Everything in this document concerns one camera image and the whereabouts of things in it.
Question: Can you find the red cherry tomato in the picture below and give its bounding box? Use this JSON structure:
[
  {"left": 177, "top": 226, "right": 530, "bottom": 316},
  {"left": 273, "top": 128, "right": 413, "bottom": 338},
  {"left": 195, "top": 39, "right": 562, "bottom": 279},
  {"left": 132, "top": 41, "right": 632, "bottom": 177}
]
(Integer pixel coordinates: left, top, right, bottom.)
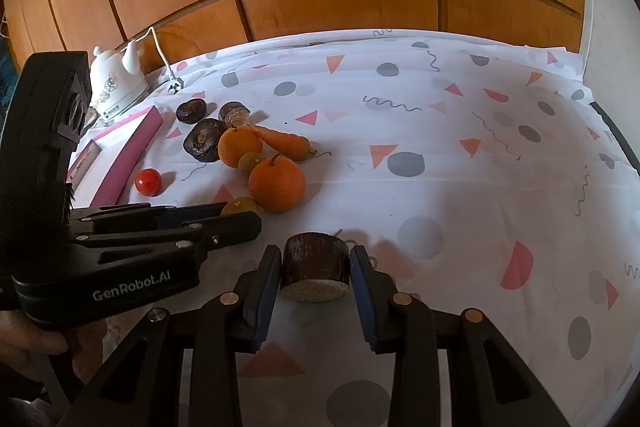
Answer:
[{"left": 134, "top": 168, "right": 163, "bottom": 197}]

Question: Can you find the dark cut fruit chunk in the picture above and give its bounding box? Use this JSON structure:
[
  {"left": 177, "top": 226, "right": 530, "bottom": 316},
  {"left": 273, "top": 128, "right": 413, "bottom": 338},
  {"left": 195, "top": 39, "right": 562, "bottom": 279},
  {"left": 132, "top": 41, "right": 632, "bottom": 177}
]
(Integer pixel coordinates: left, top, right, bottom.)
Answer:
[{"left": 280, "top": 232, "right": 350, "bottom": 303}]

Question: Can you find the small yellow-green fruit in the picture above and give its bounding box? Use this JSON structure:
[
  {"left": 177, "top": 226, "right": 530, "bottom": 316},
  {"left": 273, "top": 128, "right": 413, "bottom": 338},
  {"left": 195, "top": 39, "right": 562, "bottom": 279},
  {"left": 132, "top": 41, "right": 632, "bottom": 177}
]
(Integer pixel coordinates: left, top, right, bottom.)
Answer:
[
  {"left": 220, "top": 196, "right": 262, "bottom": 216},
  {"left": 238, "top": 152, "right": 265, "bottom": 179}
]

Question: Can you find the large orange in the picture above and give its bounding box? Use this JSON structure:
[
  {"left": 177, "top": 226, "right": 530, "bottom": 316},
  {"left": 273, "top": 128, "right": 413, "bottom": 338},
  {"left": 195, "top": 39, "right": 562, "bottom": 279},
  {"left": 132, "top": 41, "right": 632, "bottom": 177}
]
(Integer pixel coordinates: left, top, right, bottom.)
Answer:
[{"left": 248, "top": 154, "right": 306, "bottom": 212}]

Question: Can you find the large dark wrinkled fruit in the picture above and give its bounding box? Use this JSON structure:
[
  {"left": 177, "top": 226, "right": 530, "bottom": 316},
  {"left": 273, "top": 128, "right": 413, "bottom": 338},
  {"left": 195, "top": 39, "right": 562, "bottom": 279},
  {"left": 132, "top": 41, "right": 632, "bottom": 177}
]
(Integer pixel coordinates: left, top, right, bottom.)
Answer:
[{"left": 183, "top": 118, "right": 227, "bottom": 162}]

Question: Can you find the orange carrot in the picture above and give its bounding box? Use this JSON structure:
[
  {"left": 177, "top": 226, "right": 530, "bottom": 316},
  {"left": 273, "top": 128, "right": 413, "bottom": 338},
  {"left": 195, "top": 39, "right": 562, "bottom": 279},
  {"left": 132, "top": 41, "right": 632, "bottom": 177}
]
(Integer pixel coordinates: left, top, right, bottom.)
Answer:
[{"left": 250, "top": 126, "right": 321, "bottom": 161}]

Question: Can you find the dark round mangosteen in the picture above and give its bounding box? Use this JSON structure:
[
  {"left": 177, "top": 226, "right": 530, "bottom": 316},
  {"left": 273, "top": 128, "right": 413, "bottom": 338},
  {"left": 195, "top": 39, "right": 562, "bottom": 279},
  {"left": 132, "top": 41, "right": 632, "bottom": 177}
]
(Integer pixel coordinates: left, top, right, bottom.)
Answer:
[{"left": 176, "top": 98, "right": 207, "bottom": 124}]

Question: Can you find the person's left hand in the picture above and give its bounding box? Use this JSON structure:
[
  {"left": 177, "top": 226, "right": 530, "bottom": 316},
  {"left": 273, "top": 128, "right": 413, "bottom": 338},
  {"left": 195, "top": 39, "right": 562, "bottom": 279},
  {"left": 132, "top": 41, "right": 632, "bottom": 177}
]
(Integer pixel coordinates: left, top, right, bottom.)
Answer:
[{"left": 1, "top": 311, "right": 107, "bottom": 384}]

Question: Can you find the pink-edged white tray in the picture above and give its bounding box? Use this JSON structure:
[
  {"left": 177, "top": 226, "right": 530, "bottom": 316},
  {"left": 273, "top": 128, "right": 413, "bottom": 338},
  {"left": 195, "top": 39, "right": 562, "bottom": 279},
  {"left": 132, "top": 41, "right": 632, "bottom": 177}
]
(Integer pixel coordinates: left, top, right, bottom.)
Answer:
[{"left": 67, "top": 106, "right": 163, "bottom": 208}]

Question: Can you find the white ceramic electric kettle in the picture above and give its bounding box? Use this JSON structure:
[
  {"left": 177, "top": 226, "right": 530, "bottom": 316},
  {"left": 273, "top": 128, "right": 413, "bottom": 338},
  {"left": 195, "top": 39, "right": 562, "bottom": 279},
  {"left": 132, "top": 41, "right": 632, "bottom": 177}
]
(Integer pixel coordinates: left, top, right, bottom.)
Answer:
[{"left": 90, "top": 41, "right": 149, "bottom": 122}]

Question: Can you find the patterned white tablecloth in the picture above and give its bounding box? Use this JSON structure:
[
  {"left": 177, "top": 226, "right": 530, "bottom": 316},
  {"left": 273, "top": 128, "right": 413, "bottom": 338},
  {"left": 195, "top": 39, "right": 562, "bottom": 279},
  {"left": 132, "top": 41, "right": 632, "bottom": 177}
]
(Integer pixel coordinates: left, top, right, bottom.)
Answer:
[{"left": 89, "top": 30, "right": 639, "bottom": 426}]

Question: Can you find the white kettle power cord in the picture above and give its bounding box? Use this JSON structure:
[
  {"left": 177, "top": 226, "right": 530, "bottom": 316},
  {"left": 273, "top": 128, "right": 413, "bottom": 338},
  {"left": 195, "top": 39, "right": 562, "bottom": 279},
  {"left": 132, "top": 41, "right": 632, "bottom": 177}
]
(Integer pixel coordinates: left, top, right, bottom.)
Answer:
[{"left": 128, "top": 26, "right": 186, "bottom": 96}]

